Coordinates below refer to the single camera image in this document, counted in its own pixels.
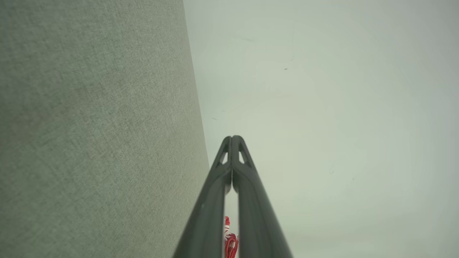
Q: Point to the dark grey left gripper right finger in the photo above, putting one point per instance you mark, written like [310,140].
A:
[260,229]

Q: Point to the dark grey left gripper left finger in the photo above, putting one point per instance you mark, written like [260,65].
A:
[204,229]

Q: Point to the red white sports shorts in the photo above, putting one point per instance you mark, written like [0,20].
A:
[231,245]

